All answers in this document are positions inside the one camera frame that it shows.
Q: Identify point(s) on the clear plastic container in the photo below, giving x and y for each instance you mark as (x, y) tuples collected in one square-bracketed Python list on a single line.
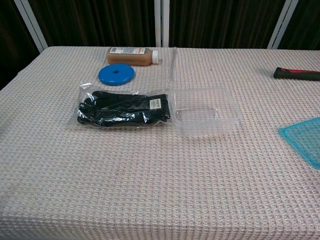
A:
[(226, 100)]

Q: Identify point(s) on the translucent blue square lid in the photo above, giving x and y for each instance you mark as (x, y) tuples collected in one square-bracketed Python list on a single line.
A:
[(306, 140)]

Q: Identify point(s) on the bagged black gloves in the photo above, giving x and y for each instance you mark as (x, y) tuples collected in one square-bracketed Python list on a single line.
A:
[(117, 110)]

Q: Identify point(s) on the pink waffle tablecloth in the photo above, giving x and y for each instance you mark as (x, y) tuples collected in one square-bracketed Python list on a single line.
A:
[(140, 175)]

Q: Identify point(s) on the blue round disc with hole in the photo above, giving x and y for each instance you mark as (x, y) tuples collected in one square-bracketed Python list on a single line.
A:
[(120, 76)]

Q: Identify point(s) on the brown liquid bottle white cap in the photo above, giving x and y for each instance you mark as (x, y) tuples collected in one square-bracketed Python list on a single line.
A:
[(130, 57)]

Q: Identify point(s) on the dark curtain panel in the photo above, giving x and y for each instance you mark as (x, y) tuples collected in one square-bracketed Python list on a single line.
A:
[(307, 25), (10, 45), (100, 22), (220, 22)]

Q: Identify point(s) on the white frame post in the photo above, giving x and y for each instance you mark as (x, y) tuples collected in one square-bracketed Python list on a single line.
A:
[(31, 25), (161, 22), (282, 25)]

